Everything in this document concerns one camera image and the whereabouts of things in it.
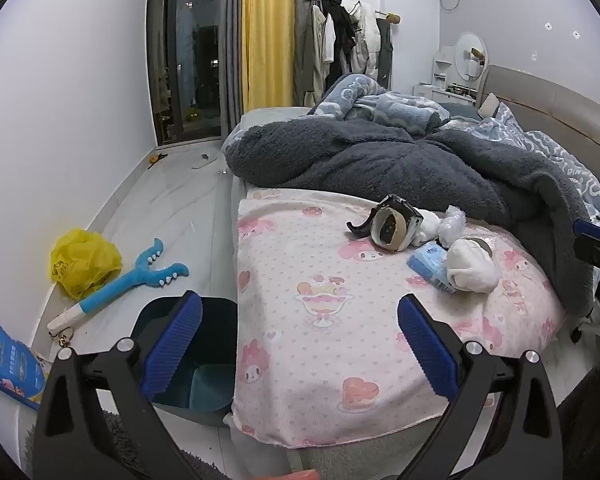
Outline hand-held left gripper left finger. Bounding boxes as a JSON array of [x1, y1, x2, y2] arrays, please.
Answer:
[[32, 290, 203, 480]]

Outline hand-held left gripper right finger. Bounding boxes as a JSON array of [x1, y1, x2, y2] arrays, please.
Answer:
[[397, 294, 565, 480]]

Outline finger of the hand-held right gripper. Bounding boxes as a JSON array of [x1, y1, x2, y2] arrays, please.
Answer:
[[574, 233, 600, 272], [572, 219, 600, 240]]

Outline dark teal trash bin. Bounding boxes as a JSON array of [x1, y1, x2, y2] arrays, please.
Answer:
[[130, 296, 238, 428]]

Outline blue tissue packet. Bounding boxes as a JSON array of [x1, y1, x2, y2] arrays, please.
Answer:
[[406, 241, 458, 295]]

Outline white cloth ball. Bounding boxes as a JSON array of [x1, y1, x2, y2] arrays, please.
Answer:
[[446, 237, 499, 294]]

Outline white tissue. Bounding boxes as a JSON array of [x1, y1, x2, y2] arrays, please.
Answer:
[[419, 207, 445, 247]]

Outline clear plastic wrap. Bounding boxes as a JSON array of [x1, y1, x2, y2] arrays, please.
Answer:
[[439, 205, 467, 249]]

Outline black tape dispenser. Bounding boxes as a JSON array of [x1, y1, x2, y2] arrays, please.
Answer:
[[346, 194, 425, 253]]

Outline person's right forearm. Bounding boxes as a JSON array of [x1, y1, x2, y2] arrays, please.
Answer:
[[555, 360, 600, 480]]

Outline blue plush forked toy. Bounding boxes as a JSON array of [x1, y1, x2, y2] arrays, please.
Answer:
[[46, 237, 191, 333]]

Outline person's grey fleece clothing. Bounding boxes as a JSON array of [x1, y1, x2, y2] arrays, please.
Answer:
[[22, 407, 221, 480]]

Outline yellow plastic bag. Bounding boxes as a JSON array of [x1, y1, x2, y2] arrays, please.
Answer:
[[50, 228, 123, 301]]

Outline grey padded headboard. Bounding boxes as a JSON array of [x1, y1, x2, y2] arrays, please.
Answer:
[[477, 64, 600, 196]]

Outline pink printed blanket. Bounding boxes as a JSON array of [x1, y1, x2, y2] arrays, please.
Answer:
[[232, 187, 568, 448]]

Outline blue snack bag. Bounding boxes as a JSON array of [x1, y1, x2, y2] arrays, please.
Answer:
[[0, 310, 48, 411]]

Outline dark teal pillow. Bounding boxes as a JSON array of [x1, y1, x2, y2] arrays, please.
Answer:
[[440, 102, 481, 121]]

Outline dark grey fleece blanket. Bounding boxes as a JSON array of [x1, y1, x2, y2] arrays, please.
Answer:
[[225, 119, 596, 318]]

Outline round white mirror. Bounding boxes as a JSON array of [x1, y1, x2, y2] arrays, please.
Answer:
[[455, 32, 488, 83]]

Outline white dressing table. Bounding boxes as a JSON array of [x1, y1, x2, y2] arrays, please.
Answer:
[[415, 47, 481, 106]]

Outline blue patterned blanket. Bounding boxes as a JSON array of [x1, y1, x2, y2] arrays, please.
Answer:
[[307, 72, 600, 221]]

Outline grey trousers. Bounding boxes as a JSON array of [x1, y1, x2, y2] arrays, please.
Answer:
[[377, 17, 396, 91]]

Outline dark glass balcony door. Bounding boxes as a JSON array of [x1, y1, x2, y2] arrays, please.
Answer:
[[147, 0, 241, 146]]

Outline white jacket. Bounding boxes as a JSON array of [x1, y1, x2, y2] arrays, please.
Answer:
[[342, 0, 381, 83]]

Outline beige coat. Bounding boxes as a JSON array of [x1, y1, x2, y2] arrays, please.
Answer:
[[300, 7, 338, 106]]

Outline black garment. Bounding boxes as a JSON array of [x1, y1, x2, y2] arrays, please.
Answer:
[[322, 0, 358, 76]]

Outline yellow curtain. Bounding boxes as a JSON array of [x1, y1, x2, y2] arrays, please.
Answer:
[[240, 0, 301, 111]]

